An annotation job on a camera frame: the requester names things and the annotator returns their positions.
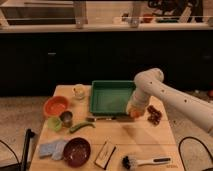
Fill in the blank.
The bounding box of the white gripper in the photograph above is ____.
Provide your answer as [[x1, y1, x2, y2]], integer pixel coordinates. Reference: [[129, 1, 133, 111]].
[[126, 89, 149, 116]]

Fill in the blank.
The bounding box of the orange apple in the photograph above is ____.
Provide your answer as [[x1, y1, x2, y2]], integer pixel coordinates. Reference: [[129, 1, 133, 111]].
[[130, 111, 142, 118]]

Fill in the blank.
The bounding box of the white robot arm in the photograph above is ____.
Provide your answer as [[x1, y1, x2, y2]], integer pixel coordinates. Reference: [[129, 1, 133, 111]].
[[126, 68, 213, 137]]

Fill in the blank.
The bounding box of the brown grape bunch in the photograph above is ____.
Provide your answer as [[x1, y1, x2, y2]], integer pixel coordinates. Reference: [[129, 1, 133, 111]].
[[147, 105, 162, 126]]

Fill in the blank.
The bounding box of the green plastic tray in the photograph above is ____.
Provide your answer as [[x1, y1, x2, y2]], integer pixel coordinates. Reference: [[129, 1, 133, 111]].
[[89, 80, 135, 116]]

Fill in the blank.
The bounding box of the green pepper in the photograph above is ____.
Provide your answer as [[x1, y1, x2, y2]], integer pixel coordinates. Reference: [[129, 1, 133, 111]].
[[69, 122, 95, 134]]

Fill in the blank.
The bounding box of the small cream cup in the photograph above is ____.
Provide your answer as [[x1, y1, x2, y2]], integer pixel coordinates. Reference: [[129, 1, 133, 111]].
[[73, 84, 85, 100]]

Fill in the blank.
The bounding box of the small wooden box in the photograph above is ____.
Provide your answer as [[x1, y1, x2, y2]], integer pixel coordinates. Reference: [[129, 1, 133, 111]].
[[94, 141, 116, 170]]

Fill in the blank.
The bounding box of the metal cup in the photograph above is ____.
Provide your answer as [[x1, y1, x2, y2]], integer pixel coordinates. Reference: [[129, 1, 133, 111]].
[[60, 111, 73, 127]]

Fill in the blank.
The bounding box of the dark red bowl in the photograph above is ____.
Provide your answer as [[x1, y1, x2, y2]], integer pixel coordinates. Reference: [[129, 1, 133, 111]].
[[63, 137, 91, 168]]

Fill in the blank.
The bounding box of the orange bowl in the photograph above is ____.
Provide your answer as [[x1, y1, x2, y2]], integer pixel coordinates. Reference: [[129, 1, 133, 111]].
[[43, 96, 69, 117]]

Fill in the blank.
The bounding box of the small green cup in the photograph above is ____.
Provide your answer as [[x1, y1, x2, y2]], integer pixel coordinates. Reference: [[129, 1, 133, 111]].
[[47, 117, 62, 132]]

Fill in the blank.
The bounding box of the grey cloth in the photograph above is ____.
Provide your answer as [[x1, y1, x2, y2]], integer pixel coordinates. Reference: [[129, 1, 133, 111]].
[[51, 140, 68, 161]]

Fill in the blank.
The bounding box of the blue sponge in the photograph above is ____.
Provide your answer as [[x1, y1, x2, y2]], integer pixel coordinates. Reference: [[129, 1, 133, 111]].
[[39, 142, 56, 158]]

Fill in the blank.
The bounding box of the black handled knife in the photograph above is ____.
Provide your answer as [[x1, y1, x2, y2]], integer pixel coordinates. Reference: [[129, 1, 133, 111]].
[[86, 117, 134, 122]]

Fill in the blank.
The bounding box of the black cable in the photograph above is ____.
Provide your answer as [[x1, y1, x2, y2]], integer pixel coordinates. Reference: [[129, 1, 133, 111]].
[[177, 136, 213, 171]]

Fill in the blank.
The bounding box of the white handled dish brush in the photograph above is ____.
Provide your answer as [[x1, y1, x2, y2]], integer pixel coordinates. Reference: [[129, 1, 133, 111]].
[[122, 155, 171, 171]]

